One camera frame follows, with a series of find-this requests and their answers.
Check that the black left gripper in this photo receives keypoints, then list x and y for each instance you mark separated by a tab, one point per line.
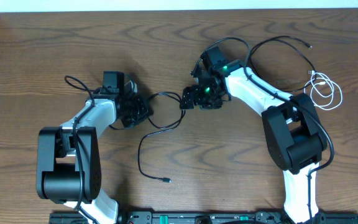
144	111

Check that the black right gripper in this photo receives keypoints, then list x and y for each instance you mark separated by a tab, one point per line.
188	93

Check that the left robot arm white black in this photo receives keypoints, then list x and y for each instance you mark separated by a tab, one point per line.
68	161

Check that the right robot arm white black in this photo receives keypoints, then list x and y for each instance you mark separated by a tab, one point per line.
294	136

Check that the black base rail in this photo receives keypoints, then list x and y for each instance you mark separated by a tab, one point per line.
256	217

